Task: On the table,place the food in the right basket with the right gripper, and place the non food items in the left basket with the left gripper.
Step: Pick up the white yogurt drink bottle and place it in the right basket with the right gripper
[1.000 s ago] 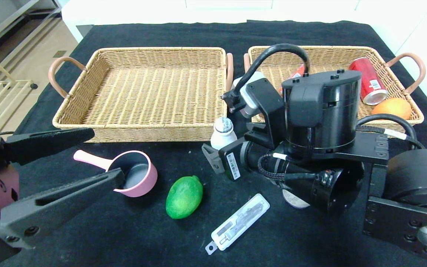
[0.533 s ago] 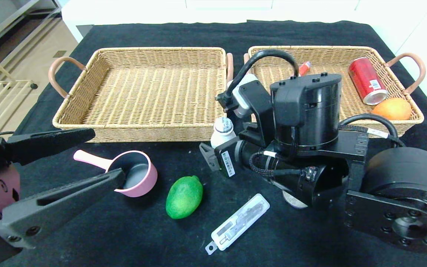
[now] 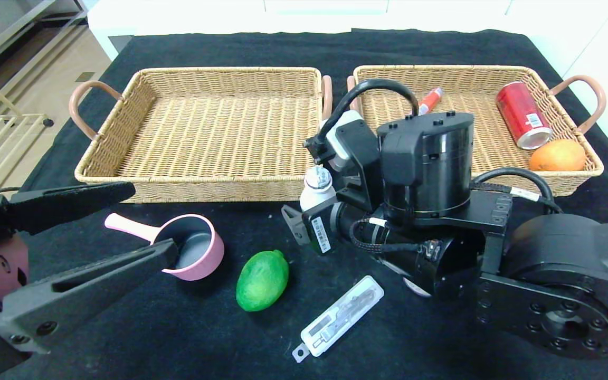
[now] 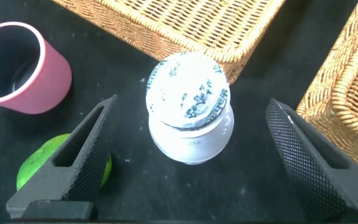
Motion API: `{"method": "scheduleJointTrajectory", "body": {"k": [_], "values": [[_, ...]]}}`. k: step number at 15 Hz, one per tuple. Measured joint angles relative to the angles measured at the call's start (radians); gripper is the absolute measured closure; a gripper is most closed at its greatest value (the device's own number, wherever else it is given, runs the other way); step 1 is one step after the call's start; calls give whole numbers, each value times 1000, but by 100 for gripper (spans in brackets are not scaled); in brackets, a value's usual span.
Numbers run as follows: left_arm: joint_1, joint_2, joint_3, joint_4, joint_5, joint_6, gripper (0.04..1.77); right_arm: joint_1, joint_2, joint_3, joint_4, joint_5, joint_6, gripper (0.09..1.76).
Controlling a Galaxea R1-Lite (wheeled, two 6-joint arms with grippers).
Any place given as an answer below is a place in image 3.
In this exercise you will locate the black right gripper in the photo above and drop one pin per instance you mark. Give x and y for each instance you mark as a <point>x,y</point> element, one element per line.
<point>320,233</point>

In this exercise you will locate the small white milk bottle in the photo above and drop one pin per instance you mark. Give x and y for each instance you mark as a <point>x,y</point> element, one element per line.
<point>317,192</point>

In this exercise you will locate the orange sausage stick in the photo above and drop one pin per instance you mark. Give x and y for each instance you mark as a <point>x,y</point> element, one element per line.
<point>430,100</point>

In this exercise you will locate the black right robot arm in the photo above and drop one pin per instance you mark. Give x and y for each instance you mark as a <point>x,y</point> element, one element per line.
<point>425,158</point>

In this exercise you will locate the green lime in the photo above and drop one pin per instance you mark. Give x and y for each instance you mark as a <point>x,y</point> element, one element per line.
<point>262,282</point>

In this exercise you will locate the clear plastic blister pack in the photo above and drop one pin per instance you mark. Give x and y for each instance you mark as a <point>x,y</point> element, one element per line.
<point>343,314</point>

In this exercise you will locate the light wooden rack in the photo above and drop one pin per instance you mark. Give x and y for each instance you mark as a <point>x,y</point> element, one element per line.
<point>13,122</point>

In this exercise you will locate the grey metal shelf unit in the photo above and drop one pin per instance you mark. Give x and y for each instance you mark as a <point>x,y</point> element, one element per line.
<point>19,26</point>

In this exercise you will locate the red soda can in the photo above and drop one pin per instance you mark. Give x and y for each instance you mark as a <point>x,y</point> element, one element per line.
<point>520,113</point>

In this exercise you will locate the orange fruit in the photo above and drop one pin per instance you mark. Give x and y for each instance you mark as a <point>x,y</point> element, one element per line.
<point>557,155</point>

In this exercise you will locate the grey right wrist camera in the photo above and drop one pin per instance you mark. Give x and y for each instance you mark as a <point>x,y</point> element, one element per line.
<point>343,141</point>

